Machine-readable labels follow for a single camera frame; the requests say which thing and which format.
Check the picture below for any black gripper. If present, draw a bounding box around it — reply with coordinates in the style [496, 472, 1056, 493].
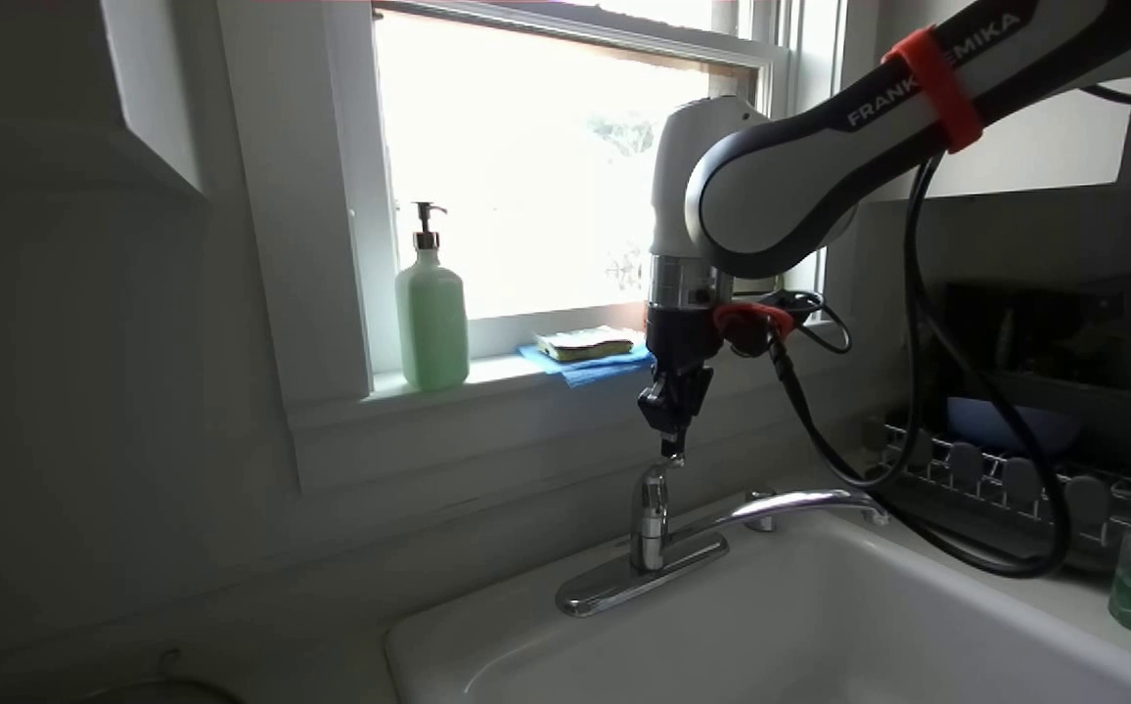
[633, 292, 726, 462]

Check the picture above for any chrome faucet lever handle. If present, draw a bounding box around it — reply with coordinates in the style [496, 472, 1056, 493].
[639, 458, 675, 532]

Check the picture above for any blue sponge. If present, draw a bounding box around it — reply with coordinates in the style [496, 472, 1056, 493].
[515, 332, 659, 386]

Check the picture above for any chrome faucet with spout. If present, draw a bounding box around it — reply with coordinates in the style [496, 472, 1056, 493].
[550, 485, 890, 621]

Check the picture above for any beige sponge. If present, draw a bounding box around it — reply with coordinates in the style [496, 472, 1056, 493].
[532, 326, 639, 368]

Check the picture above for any white kitchen sink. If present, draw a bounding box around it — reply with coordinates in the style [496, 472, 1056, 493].
[382, 499, 1131, 704]

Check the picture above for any green soap pump bottle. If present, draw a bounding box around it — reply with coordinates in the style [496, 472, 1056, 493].
[391, 201, 473, 399]

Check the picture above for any blue bowl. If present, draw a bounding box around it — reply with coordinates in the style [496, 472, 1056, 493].
[943, 394, 1087, 462]

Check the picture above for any black dish rack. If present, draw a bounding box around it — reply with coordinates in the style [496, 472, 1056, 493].
[866, 409, 1131, 579]

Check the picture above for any red strap at wrist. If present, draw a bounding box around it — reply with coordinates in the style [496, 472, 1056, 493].
[713, 297, 806, 360]

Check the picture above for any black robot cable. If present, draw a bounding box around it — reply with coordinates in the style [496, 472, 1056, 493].
[761, 80, 1131, 581]

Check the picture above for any white window frame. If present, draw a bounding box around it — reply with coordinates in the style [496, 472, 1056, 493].
[204, 0, 881, 498]

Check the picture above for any red strap on arm link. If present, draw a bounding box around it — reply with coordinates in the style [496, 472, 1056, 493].
[881, 25, 992, 155]

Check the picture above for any white wall cabinet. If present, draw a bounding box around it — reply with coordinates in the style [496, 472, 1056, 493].
[88, 0, 208, 197]

